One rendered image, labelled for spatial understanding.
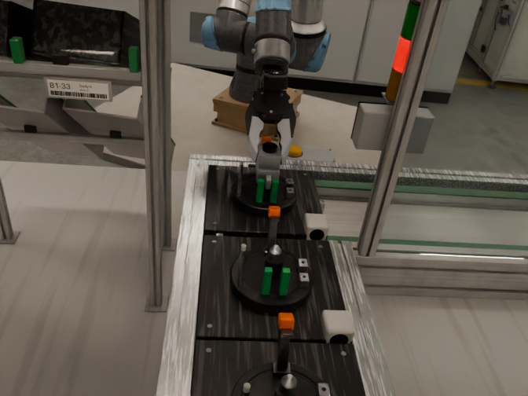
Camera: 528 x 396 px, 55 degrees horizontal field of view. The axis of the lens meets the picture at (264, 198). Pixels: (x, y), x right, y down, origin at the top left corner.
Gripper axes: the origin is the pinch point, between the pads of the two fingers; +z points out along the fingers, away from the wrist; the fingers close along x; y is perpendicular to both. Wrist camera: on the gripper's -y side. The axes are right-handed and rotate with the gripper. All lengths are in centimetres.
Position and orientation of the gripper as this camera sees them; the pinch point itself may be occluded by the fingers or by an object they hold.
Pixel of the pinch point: (269, 156)
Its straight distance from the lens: 101.5
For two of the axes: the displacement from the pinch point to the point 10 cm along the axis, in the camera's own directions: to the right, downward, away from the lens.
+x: -9.9, -0.5, -1.0
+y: -1.0, 1.5, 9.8
